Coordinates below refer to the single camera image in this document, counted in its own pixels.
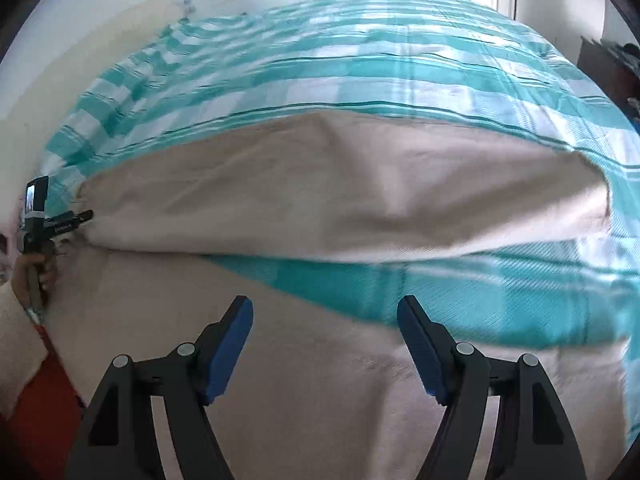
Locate person's left forearm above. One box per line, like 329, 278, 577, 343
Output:
0, 282, 51, 418

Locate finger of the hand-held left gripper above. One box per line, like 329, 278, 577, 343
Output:
47, 210, 94, 237

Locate person's orange clothing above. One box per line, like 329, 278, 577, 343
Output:
0, 325, 87, 480

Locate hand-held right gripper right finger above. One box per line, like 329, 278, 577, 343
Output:
397, 295, 588, 480

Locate beige headboard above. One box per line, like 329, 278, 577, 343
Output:
0, 0, 187, 221

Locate beige pants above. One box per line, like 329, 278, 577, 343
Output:
47, 110, 632, 480

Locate dark brown chest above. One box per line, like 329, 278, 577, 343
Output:
579, 35, 640, 126

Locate teal plaid blanket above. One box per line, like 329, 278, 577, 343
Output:
37, 0, 640, 353

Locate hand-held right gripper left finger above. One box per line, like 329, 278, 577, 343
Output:
65, 295, 254, 480

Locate person's left hand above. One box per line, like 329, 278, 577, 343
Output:
11, 252, 58, 307

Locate pile of dark clothes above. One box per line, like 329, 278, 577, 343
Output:
599, 40, 640, 113

